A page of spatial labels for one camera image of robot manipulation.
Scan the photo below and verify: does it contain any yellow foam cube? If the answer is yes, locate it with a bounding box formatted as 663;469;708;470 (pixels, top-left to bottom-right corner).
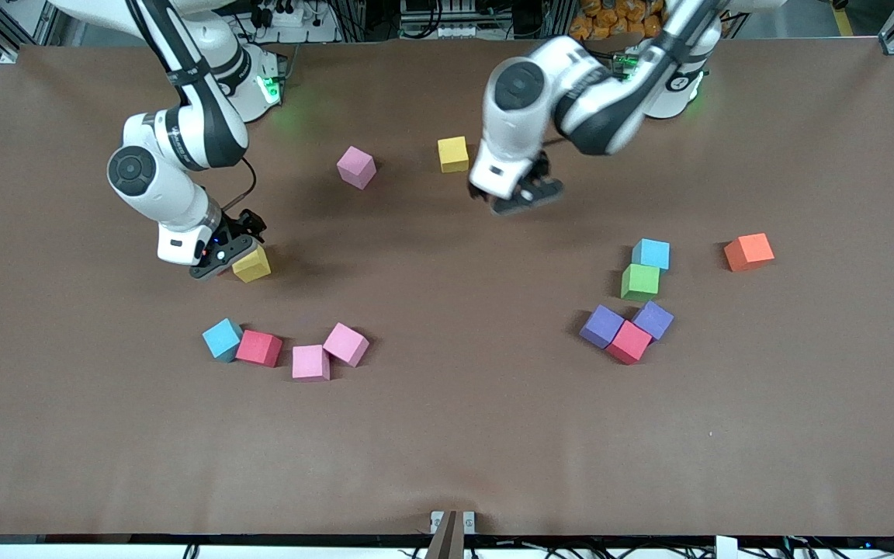
231;245;272;283
438;137;470;173

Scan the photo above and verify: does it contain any light blue foam cube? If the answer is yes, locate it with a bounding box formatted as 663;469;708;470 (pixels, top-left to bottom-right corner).
632;238;671;271
202;318;244;363

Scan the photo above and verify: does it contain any purple foam cube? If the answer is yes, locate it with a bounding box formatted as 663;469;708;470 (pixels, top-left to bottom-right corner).
579;304;625;349
632;300;675;341

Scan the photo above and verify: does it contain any red foam cube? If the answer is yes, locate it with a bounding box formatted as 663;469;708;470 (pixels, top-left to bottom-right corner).
606;320;653;366
235;330;283;368

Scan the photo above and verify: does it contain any light pink foam cube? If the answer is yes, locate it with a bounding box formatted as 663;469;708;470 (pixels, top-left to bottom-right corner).
323;322;370;368
337;145;377;190

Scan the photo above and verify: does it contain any green foam cube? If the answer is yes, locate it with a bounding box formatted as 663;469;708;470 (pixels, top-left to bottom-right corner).
621;263;661;302

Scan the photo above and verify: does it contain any bag of oranges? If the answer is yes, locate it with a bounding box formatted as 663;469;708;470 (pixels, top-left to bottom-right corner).
569;0;669;41

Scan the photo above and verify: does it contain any white power strip with plugs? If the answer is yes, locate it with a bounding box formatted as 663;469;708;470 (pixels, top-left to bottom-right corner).
249;0;339;44

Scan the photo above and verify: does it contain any orange foam cube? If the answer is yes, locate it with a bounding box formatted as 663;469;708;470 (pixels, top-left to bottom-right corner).
724;233;775;273

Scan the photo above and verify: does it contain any brown table cover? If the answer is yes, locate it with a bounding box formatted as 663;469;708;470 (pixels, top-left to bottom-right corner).
0;37;894;538

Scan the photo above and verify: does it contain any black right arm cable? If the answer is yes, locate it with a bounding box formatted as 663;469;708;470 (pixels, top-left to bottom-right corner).
218;158;258;212

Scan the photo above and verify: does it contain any metal bracket with post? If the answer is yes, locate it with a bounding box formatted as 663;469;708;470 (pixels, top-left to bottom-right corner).
425;510;476;559

